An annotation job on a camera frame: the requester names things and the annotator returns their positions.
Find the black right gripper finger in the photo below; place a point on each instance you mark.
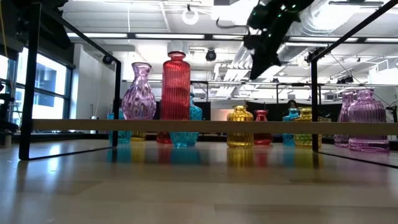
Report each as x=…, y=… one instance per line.
x=274, y=59
x=259, y=65

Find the yellow ribbed glass jar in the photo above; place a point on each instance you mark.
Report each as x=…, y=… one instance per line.
x=240, y=113

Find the red bulbous glass vase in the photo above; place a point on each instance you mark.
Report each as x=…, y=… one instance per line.
x=262, y=138

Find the purple slender-necked glass vase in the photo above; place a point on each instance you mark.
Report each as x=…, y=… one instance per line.
x=344, y=112

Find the tall red ribbed glass bottle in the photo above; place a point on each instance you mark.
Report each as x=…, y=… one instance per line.
x=175, y=90

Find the purple ribbed glass bottle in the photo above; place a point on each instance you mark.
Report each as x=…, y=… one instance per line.
x=367, y=109

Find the small red square glass bottle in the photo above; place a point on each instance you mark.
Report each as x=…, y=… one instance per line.
x=163, y=137

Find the purple dimpled glass vase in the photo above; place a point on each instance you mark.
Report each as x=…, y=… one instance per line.
x=138, y=99

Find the tall yellow glass vase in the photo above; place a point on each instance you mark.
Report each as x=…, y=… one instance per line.
x=138, y=135

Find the cyan crest-embossed glass flask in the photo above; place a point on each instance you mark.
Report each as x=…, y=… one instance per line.
x=119, y=137

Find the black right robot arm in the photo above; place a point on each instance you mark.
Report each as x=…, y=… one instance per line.
x=295, y=4

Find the black spotlight cluster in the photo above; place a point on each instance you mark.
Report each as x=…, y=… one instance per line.
x=312, y=53

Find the long ceiling light strip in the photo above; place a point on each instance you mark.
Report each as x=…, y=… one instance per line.
x=382, y=40
x=99, y=35
x=311, y=39
x=168, y=36

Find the person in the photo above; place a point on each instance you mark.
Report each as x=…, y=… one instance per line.
x=291, y=105

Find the black ceiling spotlight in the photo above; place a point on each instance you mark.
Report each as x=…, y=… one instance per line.
x=211, y=55

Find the black room partition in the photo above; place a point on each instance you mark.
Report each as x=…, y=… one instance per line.
x=277, y=112

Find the large glass window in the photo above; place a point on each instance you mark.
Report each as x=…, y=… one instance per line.
x=51, y=77

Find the small cyan glass bottle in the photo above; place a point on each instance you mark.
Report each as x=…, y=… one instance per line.
x=288, y=139

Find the yellow textured glass vase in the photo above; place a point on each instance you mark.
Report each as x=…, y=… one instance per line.
x=306, y=140

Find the cyan diamond-textured glass vase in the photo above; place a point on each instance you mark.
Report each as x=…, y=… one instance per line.
x=184, y=139

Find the black tripod device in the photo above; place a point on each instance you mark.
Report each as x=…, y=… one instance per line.
x=392, y=109

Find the silver ventilation duct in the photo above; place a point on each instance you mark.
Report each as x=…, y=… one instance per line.
x=311, y=25

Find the black dome camera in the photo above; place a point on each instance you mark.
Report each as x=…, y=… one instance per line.
x=107, y=59

